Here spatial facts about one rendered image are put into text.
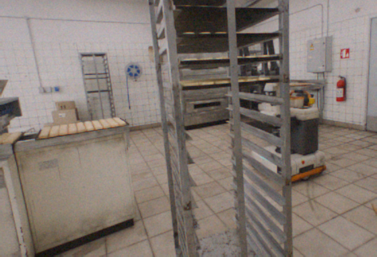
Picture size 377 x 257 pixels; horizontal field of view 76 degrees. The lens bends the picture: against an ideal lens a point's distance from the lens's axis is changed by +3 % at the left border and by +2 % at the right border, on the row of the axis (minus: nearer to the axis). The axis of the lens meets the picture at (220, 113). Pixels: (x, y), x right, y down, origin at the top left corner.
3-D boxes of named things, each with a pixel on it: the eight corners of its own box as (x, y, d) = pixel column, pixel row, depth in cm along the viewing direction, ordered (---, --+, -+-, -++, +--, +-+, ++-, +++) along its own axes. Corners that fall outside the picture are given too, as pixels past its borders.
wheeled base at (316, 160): (289, 156, 338) (289, 139, 334) (328, 171, 282) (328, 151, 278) (250, 167, 308) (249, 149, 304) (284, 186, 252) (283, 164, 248)
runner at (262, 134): (225, 121, 160) (225, 117, 159) (229, 120, 161) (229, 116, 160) (279, 147, 100) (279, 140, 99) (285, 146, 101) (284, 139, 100)
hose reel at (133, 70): (146, 106, 596) (141, 62, 577) (147, 107, 581) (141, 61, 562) (128, 108, 577) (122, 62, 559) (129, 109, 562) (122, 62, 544)
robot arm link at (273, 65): (275, 29, 228) (268, 31, 237) (263, 32, 223) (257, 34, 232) (282, 75, 239) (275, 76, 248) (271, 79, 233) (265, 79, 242)
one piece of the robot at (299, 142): (287, 149, 328) (285, 89, 314) (320, 161, 280) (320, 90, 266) (267, 154, 313) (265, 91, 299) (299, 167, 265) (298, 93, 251)
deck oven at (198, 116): (187, 133, 523) (178, 39, 490) (172, 124, 629) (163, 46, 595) (246, 122, 593) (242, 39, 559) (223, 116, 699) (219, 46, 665)
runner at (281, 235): (229, 184, 167) (229, 179, 167) (233, 182, 168) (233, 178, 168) (281, 243, 108) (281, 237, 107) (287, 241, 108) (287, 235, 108)
